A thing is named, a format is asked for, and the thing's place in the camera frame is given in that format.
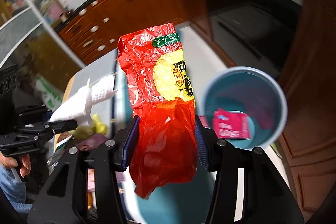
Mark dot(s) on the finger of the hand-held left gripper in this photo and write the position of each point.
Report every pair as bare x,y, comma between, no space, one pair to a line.
63,126
44,113

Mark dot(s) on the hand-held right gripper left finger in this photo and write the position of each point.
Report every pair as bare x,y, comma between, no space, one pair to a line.
130,140

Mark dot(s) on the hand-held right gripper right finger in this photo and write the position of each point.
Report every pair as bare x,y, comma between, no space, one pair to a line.
201,140

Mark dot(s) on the white paper towel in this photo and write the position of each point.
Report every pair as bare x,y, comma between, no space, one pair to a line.
78,103

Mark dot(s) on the red snack wrapper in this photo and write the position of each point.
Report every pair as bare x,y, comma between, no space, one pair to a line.
147,69

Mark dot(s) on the blue plastic bin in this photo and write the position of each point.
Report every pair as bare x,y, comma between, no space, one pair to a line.
273,98

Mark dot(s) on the person's left hand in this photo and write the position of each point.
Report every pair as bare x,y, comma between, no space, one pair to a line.
24,165

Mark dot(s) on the white and green plastic bag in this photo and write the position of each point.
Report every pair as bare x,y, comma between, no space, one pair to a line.
48,94

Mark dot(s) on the pink packet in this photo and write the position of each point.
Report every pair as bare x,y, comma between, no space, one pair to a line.
231,124

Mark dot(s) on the blue denim clothing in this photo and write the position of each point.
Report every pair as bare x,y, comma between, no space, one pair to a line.
10,192

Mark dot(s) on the starred white and teal tablecloth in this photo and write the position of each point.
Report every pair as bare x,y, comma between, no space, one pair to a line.
168,205

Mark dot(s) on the glass sliding door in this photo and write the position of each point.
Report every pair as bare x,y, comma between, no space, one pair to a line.
23,37

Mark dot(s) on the wooden drawer cabinet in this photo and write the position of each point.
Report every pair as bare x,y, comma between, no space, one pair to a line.
105,11

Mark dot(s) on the brown wooden door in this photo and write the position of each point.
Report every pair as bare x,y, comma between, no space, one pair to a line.
309,82

